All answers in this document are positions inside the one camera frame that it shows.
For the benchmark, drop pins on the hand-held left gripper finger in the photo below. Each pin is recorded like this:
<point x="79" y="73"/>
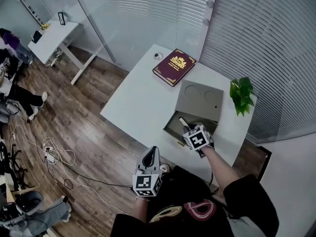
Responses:
<point x="156" y="165"/>
<point x="139" y="165"/>

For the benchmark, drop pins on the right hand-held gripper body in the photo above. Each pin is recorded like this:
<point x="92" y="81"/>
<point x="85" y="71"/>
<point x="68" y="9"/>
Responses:
<point x="197" y="139"/>

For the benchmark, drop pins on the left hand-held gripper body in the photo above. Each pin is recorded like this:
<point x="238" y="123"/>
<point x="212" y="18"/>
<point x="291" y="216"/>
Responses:
<point x="143" y="184"/>

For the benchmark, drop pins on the white black marker pen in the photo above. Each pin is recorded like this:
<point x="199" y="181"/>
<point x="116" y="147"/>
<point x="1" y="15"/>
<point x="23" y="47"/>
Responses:
<point x="183" y="121"/>

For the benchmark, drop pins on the grey box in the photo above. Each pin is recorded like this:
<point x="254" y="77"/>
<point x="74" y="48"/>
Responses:
<point x="200" y="100"/>

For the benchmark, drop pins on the person's right forearm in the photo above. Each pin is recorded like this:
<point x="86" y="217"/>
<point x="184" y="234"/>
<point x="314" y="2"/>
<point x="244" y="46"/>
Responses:
<point x="222" y="169"/>

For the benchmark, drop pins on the person's left forearm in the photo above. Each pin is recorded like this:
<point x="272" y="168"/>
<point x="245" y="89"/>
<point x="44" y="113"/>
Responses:
<point x="142" y="210"/>

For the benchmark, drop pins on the person's white shoe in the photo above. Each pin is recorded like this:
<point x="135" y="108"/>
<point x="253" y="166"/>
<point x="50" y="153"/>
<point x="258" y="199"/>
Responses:
<point x="165" y="168"/>

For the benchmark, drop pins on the person's black printed shirt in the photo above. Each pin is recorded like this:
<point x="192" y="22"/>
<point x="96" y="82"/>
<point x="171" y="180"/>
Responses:
<point x="187" y="196"/>

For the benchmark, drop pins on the white square table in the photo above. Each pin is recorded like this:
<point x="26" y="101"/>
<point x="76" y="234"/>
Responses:
<point x="140" y="100"/>

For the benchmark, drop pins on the green potted plant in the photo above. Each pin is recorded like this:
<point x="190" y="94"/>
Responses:
<point x="242" y="95"/>

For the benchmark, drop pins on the maroon hardcover book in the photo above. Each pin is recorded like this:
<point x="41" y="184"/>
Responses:
<point x="174" y="67"/>

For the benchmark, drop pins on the small round white sticker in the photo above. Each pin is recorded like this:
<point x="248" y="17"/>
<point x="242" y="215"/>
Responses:
<point x="158" y="55"/>

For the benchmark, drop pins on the white venetian blinds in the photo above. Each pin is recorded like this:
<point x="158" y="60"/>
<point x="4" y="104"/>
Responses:
<point x="247" y="33"/>

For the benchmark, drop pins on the white long desk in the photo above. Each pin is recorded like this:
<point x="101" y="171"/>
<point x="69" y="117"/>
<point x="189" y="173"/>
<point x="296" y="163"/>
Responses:
<point x="54" y="38"/>

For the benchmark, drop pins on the small yellow flowers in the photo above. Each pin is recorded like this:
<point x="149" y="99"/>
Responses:
<point x="45" y="26"/>

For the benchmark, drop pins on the black picture frame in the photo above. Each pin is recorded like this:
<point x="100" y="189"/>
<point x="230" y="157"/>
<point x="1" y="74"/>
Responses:
<point x="61" y="18"/>

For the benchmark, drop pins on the white wall shelf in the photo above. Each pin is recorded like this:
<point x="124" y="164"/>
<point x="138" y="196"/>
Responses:
<point x="32" y="6"/>

